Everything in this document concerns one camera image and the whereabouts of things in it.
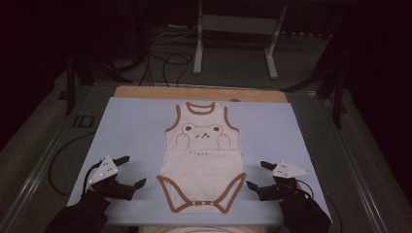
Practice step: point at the black tripod stand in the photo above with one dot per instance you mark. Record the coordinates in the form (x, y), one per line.
(336, 93)
(70, 87)

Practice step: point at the metal rail frame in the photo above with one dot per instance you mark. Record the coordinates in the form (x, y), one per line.
(35, 181)

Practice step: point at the wooden table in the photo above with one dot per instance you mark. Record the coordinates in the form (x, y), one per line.
(181, 93)

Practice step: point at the small black floor bracket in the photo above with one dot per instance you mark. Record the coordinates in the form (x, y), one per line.
(83, 121)

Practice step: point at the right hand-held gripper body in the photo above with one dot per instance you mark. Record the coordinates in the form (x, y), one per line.
(288, 170)

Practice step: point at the cream baby bodysuit brown trim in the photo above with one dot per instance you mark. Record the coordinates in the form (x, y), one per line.
(200, 168)

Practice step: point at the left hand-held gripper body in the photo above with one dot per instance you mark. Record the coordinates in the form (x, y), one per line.
(105, 170)

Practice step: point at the white metal stand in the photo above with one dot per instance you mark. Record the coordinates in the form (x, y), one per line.
(238, 24)

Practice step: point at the person's left hand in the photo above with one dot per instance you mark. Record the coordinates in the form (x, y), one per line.
(97, 197)

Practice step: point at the person's right hand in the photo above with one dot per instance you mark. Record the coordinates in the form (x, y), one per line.
(296, 201)

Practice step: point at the light blue table mat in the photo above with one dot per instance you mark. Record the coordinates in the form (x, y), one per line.
(129, 136)

